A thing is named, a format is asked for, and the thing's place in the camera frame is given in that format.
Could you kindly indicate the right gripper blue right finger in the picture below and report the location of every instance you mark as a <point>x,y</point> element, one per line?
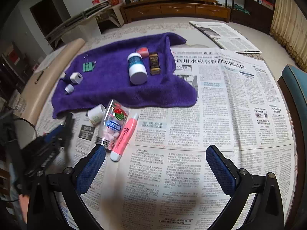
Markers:
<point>266,211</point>

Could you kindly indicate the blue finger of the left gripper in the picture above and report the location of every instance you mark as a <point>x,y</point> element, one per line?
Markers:
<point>53,134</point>

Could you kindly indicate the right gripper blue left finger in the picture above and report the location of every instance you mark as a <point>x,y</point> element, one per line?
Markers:
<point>45,212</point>

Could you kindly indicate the small round white adapter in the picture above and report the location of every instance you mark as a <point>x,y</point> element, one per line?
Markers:
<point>69,89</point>

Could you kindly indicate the white cube charger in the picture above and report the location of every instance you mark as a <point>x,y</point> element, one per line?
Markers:
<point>76,78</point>

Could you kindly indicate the pink tube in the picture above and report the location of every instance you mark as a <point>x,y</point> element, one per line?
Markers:
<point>124,138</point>

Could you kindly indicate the clear candy bottle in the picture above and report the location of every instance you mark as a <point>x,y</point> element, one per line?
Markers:
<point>112,124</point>

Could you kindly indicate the green binder clip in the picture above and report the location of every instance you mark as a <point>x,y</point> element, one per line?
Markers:
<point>88,65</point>

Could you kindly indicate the white blue labelled bottle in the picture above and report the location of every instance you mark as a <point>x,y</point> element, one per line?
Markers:
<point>137,71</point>

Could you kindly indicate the small red pink jar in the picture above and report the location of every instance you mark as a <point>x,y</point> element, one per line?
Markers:
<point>143,51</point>

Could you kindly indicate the beige bench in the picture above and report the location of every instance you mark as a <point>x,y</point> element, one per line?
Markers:
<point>34,96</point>

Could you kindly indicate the black pen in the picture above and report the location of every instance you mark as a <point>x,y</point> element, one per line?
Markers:
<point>40,75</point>

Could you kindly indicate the paper sheet on bench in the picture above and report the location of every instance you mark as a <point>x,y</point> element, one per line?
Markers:
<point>48,60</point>

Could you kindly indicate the purple towel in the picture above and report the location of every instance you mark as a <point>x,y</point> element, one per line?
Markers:
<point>110,78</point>

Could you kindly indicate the large newspaper on table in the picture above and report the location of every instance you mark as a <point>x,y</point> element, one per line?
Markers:
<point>163,180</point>

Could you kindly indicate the folded grey rack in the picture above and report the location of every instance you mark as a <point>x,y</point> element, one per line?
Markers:
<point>76,20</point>

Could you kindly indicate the teal chair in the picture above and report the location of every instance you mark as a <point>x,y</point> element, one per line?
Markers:
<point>295,80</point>

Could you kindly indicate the folded newspaper far right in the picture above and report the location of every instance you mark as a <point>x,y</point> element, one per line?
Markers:
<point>225,37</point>

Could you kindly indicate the beige curtain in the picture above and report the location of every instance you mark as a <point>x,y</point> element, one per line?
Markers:
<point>289,30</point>

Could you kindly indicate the wooden tv cabinet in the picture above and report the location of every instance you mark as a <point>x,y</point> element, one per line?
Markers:
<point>149,9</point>

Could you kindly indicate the dark shelf unit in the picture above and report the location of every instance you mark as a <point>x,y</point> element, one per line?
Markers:
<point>256,14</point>

